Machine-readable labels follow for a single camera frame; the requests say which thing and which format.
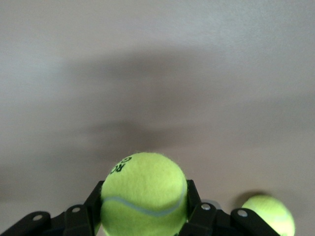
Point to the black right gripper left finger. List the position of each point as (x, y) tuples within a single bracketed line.
[(81, 221)]

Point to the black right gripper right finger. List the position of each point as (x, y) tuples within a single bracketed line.
[(209, 221)]

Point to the Wilson print tennis ball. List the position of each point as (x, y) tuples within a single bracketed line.
[(270, 214)]

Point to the Roland Garros print tennis ball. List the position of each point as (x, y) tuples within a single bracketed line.
[(144, 194)]

